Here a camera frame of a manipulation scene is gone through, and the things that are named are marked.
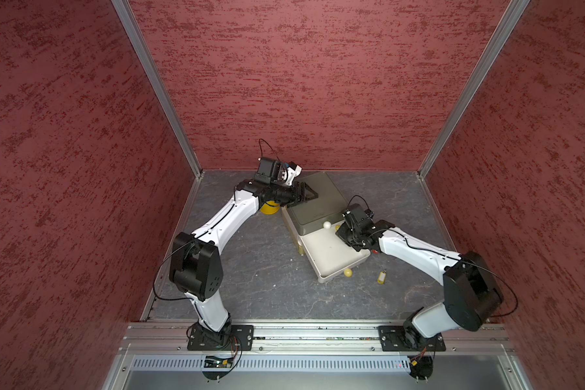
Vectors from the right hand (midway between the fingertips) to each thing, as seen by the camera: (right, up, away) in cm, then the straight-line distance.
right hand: (339, 237), depth 89 cm
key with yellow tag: (-2, +5, -8) cm, 10 cm away
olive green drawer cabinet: (-10, +10, -9) cm, 17 cm away
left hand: (-11, +14, -8) cm, 20 cm away
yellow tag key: (+16, -14, -2) cm, 21 cm away
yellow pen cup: (-29, +10, +20) cm, 36 cm away
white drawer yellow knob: (+1, -10, -10) cm, 14 cm away
